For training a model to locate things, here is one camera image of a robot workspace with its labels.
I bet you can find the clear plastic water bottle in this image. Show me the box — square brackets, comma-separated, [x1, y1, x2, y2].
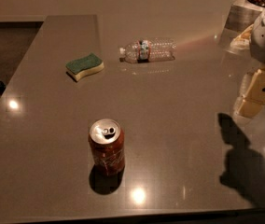
[119, 38, 175, 63]

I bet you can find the small black object on floor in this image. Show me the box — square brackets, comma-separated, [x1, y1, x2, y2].
[0, 81, 6, 95]

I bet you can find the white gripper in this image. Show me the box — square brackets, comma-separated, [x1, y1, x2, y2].
[230, 9, 265, 119]

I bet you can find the green yellow sponge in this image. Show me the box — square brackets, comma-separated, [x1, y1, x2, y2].
[65, 53, 105, 81]

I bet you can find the red coke can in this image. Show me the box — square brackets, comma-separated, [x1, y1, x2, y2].
[89, 119, 125, 176]

